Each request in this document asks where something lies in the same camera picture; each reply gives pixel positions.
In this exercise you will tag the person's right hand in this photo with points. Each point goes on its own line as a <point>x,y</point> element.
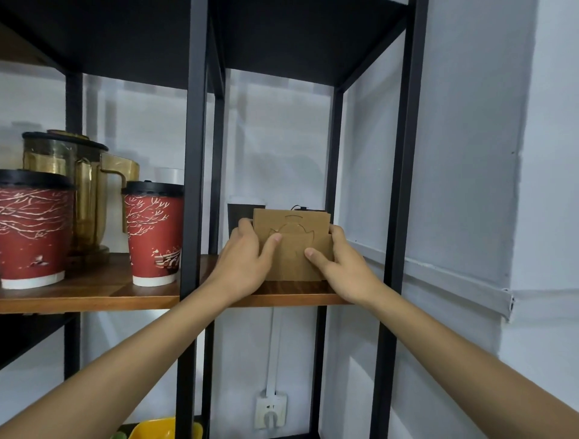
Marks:
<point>350,276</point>

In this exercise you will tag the person's left hand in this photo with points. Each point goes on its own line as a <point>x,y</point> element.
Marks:
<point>244,271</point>

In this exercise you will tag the stack of brown cardboard sleeves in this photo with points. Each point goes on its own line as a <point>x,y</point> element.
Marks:
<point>294,253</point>

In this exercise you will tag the black metal shelf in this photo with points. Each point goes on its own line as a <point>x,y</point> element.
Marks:
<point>196,135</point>

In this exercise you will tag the person's right forearm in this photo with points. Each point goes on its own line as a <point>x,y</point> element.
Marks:
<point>452,362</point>

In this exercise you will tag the person's left forearm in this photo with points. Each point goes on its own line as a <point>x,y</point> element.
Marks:
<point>113,371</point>

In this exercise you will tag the black paper cup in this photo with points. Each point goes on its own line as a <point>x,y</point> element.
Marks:
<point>239,215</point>

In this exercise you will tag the small red patterned paper cup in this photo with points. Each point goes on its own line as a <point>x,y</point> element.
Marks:
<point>154,235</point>

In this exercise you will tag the plain white cup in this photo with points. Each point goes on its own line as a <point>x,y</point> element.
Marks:
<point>169,175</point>

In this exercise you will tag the amber glass pitcher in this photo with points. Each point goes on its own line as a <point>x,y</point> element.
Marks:
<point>90,190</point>

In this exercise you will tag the yellow plastic plate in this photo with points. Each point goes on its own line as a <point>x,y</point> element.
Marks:
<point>154,429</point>

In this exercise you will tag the large red patterned paper cup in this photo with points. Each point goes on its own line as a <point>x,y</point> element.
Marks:
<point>36,235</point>

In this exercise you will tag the white slanted wall duct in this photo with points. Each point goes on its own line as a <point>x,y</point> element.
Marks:
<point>452,278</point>

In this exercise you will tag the white wall socket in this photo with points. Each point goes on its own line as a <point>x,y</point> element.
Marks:
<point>262,407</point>

